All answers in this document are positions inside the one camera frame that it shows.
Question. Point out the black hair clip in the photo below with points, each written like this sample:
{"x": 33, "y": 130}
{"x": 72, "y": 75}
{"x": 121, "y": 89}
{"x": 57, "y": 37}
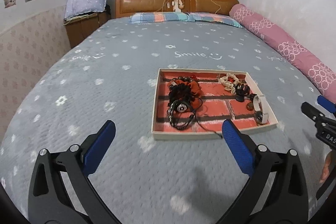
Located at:
{"x": 241, "y": 91}

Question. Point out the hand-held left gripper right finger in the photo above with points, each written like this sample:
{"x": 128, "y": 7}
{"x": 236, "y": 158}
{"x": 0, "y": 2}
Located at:
{"x": 237, "y": 148}

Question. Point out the brown wooden bedside cabinet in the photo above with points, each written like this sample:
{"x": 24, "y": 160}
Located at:
{"x": 84, "y": 29}

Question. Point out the white box with brick lining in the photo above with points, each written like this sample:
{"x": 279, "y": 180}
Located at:
{"x": 218, "y": 108}

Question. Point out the black fabric scrunchie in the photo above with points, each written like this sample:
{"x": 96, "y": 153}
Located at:
{"x": 178, "y": 94}

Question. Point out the white bangle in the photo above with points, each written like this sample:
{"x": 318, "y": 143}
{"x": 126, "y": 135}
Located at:
{"x": 263, "y": 108}

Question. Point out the small doll on headboard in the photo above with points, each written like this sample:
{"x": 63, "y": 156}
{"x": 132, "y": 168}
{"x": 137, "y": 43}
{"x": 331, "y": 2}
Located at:
{"x": 179, "y": 2}

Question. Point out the lavender dotted pillow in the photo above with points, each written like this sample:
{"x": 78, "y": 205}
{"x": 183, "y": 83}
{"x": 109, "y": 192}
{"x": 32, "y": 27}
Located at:
{"x": 86, "y": 2}

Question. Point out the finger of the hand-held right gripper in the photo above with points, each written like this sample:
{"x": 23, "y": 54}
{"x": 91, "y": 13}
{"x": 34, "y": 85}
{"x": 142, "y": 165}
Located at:
{"x": 326, "y": 103}
{"x": 312, "y": 109}

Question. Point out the orange bow scrunchie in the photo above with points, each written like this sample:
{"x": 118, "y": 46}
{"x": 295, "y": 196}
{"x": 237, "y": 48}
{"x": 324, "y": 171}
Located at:
{"x": 194, "y": 88}

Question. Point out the person's right hand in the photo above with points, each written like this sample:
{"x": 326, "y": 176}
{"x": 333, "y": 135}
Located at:
{"x": 326, "y": 166}

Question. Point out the cream ruffled scrunchie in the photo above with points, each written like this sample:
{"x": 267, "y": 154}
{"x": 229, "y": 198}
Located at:
{"x": 225, "y": 81}

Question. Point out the plaid pillow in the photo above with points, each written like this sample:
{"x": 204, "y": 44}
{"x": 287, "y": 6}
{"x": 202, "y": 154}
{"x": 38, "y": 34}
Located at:
{"x": 215, "y": 18}
{"x": 157, "y": 17}

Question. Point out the grey flower-patterned blanket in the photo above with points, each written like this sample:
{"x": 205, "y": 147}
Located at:
{"x": 105, "y": 61}

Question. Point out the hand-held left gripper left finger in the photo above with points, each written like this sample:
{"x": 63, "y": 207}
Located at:
{"x": 101, "y": 145}

